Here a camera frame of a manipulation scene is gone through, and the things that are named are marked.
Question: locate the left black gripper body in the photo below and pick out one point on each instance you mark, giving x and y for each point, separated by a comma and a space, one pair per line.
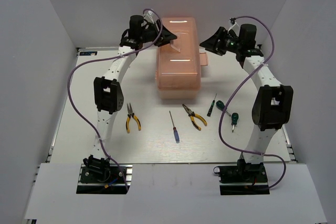
149, 35

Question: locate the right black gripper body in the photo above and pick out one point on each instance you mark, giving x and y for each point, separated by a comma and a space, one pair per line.
233, 44

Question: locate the pink plastic toolbox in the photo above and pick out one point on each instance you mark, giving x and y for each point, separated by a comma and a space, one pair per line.
178, 64

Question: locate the thin black green screwdriver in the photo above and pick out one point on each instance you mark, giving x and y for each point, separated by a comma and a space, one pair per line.
211, 107

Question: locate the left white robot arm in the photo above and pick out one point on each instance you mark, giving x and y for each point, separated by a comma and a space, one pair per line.
108, 95

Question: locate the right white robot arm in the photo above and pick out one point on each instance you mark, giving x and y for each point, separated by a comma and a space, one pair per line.
272, 107

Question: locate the blue label sticker left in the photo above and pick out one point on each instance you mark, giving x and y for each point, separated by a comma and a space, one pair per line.
88, 53

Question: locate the green stubby screwdriver upper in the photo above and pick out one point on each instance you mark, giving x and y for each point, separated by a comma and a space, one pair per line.
220, 105

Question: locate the green stubby screwdriver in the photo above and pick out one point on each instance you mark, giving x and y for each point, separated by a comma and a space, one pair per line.
234, 120
220, 105

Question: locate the green stubby screwdriver lower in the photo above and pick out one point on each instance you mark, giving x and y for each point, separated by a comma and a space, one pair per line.
234, 120

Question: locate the yellow pliers right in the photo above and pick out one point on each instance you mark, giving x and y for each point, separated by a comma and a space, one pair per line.
192, 115

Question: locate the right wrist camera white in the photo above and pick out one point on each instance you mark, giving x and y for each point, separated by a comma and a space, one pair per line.
233, 26

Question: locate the blue handle screwdriver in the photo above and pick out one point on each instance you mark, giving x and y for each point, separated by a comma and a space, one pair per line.
175, 132

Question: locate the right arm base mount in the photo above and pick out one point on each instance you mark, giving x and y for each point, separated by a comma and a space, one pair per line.
234, 181

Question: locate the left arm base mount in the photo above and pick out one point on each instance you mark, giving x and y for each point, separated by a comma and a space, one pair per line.
110, 182

